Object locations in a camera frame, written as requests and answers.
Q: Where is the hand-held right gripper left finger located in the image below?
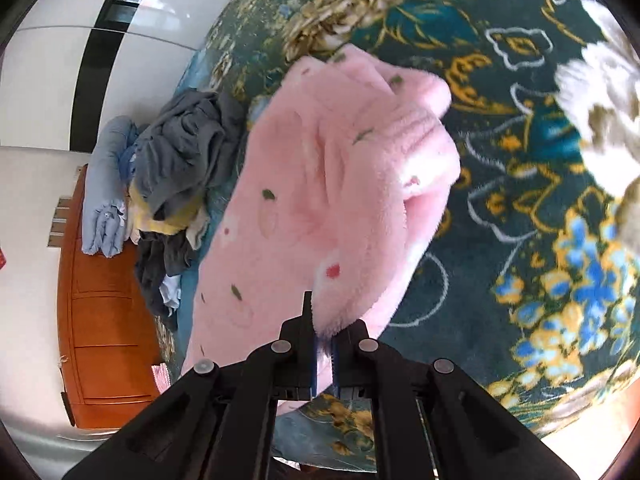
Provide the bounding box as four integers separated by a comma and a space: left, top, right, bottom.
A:
62, 290, 317, 480

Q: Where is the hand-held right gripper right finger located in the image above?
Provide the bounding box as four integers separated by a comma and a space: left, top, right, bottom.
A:
330, 320, 581, 480

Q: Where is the pink fleece garment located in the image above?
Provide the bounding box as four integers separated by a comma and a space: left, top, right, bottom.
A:
180, 44, 462, 416

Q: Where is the light blue garment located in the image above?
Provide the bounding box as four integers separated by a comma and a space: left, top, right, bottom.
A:
159, 276, 182, 311

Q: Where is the white garment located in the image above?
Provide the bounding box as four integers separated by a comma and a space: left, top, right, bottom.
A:
186, 207, 211, 252

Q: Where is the pink checked cloth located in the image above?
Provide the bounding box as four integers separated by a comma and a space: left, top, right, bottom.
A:
151, 364, 173, 394

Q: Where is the black garment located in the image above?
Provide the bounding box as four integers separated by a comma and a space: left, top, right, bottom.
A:
134, 230, 201, 331

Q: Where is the teal floral bed sheet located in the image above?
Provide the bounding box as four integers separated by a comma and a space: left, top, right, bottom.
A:
170, 0, 640, 471

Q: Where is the yellow garment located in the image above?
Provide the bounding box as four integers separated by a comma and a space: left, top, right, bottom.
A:
127, 185, 203, 237

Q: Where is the wooden headboard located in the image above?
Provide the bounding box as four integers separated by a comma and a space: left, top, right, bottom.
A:
56, 162, 168, 431

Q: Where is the dark grey garment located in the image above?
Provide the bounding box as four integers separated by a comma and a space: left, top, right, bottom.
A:
134, 89, 248, 223

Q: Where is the grey-blue folded quilt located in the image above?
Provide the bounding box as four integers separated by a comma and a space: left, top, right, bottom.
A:
81, 115, 143, 259

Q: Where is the white wardrobe with black stripe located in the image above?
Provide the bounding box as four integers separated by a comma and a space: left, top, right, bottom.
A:
0, 0, 266, 153

